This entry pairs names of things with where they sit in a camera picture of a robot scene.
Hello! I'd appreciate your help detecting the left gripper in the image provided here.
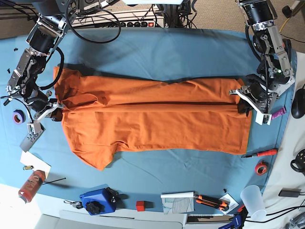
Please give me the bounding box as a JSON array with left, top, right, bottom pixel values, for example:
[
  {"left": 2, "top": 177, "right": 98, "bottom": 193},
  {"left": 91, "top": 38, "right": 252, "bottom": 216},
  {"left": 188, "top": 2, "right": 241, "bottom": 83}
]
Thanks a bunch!
[{"left": 229, "top": 74, "right": 279, "bottom": 125}]

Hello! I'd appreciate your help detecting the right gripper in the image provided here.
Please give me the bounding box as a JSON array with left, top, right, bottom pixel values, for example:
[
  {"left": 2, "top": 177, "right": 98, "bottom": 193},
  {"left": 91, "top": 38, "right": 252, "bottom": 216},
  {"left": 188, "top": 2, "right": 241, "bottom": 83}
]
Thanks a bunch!
[{"left": 26, "top": 90, "right": 64, "bottom": 134}]

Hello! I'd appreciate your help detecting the orange t-shirt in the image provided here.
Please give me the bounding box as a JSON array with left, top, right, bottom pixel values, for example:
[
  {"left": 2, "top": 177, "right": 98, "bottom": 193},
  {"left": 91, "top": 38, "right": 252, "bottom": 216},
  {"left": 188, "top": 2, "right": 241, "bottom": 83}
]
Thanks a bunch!
[{"left": 54, "top": 69, "right": 252, "bottom": 170}]

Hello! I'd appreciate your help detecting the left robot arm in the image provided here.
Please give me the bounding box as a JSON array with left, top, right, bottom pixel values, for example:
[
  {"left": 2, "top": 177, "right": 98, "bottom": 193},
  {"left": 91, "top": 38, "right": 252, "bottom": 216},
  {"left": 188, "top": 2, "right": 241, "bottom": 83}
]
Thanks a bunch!
[{"left": 230, "top": 0, "right": 295, "bottom": 125}]

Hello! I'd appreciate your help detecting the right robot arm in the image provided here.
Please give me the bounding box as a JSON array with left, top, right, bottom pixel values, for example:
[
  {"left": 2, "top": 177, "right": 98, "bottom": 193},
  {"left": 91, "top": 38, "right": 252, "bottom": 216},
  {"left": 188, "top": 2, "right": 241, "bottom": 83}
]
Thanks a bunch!
[{"left": 4, "top": 0, "right": 75, "bottom": 135}]

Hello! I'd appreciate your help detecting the grey remote control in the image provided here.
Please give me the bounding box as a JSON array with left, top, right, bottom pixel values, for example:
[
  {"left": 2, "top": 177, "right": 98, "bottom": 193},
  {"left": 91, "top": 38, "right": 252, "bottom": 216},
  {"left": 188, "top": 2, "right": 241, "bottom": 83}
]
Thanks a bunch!
[{"left": 20, "top": 126, "right": 45, "bottom": 152}]

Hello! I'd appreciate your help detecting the purple tape roll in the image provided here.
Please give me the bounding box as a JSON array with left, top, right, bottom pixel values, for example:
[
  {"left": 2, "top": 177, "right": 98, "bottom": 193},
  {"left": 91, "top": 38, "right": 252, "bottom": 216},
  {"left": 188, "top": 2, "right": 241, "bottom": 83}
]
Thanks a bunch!
[{"left": 12, "top": 109, "right": 26, "bottom": 125}]

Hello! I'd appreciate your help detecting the purple glue tube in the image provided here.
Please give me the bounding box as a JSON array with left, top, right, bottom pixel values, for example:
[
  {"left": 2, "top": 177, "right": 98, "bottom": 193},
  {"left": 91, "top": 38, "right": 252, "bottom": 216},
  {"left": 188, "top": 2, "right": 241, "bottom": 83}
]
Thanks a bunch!
[{"left": 271, "top": 107, "right": 286, "bottom": 120}]

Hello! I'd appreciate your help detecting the white paper sheet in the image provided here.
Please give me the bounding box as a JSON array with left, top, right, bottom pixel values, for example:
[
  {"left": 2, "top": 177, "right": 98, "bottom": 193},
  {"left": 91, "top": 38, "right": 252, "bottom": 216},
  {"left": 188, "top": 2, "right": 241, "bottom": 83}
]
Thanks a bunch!
[{"left": 20, "top": 151, "right": 51, "bottom": 178}]

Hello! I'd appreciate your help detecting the red screwdriver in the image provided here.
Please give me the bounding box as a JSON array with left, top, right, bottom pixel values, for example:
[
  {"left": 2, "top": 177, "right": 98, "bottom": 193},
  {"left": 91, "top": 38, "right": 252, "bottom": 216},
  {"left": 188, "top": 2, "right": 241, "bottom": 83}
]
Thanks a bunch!
[{"left": 241, "top": 148, "right": 278, "bottom": 158}]

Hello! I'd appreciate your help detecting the black computer mouse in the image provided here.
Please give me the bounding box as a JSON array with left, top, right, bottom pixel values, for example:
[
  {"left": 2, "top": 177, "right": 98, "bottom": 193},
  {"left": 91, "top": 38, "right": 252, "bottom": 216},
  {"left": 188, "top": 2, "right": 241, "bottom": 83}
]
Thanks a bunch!
[{"left": 291, "top": 88, "right": 305, "bottom": 119}]

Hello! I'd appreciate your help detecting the red tape roll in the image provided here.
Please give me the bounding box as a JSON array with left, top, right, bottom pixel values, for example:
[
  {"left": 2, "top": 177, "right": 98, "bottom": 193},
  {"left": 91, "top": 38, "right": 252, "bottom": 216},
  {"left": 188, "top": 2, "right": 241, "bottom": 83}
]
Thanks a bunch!
[{"left": 254, "top": 161, "right": 268, "bottom": 176}]

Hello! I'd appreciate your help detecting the red spray can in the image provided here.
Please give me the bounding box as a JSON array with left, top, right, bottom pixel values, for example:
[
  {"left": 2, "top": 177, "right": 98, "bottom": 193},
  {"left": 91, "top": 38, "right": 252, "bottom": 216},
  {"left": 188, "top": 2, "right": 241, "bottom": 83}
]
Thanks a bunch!
[{"left": 18, "top": 170, "right": 45, "bottom": 204}]

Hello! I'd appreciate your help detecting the black round gadget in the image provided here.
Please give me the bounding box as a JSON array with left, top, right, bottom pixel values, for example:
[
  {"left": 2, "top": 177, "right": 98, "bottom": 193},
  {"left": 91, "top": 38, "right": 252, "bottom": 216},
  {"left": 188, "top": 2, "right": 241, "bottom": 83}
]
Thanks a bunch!
[{"left": 290, "top": 149, "right": 305, "bottom": 175}]

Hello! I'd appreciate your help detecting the orange black clamp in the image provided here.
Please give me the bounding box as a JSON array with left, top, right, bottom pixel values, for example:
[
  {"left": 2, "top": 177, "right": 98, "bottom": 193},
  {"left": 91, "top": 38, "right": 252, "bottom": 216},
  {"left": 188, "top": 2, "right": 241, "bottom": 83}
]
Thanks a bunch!
[{"left": 283, "top": 39, "right": 292, "bottom": 59}]

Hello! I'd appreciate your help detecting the clear plastic cup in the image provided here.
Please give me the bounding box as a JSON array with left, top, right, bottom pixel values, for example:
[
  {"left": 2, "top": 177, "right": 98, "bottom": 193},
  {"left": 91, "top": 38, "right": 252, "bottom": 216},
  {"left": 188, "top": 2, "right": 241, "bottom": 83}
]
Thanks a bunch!
[{"left": 240, "top": 185, "right": 267, "bottom": 221}]

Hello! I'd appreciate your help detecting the blue table cloth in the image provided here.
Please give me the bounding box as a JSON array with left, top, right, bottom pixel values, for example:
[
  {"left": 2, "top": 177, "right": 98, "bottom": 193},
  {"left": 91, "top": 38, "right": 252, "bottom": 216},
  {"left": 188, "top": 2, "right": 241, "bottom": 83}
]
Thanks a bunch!
[{"left": 0, "top": 28, "right": 289, "bottom": 212}]

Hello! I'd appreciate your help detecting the blue box with knob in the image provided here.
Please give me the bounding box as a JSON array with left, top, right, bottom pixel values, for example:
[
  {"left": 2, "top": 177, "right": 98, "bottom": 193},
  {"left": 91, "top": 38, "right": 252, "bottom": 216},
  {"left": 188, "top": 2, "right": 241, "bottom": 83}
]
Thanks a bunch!
[{"left": 79, "top": 187, "right": 119, "bottom": 216}]

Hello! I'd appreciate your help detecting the black small adapter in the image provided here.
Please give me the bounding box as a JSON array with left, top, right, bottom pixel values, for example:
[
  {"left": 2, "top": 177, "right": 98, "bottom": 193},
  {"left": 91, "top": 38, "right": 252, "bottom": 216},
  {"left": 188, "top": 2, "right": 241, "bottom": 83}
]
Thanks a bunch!
[{"left": 278, "top": 188, "right": 301, "bottom": 198}]

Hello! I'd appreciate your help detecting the small white card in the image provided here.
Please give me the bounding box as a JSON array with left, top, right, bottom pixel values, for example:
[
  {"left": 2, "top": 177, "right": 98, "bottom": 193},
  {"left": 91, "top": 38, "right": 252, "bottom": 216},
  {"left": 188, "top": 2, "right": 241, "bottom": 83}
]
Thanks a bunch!
[{"left": 220, "top": 193, "right": 239, "bottom": 214}]

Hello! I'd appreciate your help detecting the orange black utility knife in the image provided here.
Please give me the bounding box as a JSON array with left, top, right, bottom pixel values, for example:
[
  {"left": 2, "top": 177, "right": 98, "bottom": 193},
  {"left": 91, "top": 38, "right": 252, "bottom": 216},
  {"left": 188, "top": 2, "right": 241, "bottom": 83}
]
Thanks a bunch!
[{"left": 194, "top": 195, "right": 229, "bottom": 211}]

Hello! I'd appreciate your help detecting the blue clamp bottom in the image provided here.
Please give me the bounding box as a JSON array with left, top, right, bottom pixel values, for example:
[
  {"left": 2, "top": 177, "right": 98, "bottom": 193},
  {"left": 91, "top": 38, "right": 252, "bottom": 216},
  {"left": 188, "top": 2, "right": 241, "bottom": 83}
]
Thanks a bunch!
[{"left": 219, "top": 205, "right": 248, "bottom": 229}]

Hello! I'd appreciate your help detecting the white booklet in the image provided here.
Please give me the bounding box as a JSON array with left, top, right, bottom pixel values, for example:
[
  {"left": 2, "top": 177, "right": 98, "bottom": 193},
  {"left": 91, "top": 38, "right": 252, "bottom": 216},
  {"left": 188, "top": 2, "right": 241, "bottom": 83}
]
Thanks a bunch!
[{"left": 160, "top": 191, "right": 195, "bottom": 215}]

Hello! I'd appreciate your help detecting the white power strip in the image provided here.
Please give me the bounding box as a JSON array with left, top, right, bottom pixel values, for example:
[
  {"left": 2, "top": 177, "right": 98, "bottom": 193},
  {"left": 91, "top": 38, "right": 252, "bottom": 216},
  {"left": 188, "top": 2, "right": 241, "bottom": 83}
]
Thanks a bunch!
[{"left": 72, "top": 8, "right": 166, "bottom": 28}]

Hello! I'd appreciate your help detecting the red cube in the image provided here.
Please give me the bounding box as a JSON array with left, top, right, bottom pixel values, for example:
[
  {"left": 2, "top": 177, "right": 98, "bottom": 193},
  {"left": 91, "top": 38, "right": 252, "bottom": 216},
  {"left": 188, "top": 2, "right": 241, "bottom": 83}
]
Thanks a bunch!
[{"left": 136, "top": 201, "right": 145, "bottom": 212}]

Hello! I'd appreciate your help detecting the black cable tie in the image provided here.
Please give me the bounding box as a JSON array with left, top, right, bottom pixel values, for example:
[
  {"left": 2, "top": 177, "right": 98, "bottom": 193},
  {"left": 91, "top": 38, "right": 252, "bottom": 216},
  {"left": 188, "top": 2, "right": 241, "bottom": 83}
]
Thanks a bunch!
[{"left": 42, "top": 177, "right": 66, "bottom": 185}]

